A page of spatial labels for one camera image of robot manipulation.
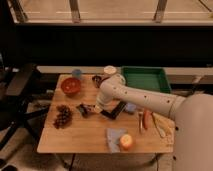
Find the red bowl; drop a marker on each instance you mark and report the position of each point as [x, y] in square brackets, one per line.
[71, 86]

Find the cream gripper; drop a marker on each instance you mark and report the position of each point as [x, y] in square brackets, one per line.
[97, 109]

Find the blue cup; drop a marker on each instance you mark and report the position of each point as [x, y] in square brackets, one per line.
[77, 73]

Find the black office chair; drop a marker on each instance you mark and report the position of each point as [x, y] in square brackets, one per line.
[15, 95]

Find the yellow red apple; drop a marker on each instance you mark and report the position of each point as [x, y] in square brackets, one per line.
[126, 141]

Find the black rectangular block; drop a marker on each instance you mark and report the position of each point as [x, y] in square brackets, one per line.
[115, 112]

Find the metal peeler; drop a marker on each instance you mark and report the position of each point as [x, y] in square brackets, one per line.
[140, 115]

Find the grey blue cloth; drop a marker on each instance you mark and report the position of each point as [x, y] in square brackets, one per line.
[113, 135]

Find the wooden folding table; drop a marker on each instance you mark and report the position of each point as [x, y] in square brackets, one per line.
[88, 135]

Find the blue sponge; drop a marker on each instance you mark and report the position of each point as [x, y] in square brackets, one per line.
[130, 108]

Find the black handled brush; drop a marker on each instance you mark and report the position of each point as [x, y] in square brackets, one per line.
[85, 109]

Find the green plastic tray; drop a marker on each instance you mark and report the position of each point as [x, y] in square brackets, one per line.
[147, 78]

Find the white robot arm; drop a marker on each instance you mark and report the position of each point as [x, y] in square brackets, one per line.
[193, 116]

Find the orange carrot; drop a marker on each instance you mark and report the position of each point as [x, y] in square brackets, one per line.
[146, 115]

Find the bunch of dark grapes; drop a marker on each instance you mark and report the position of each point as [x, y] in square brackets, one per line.
[63, 117]

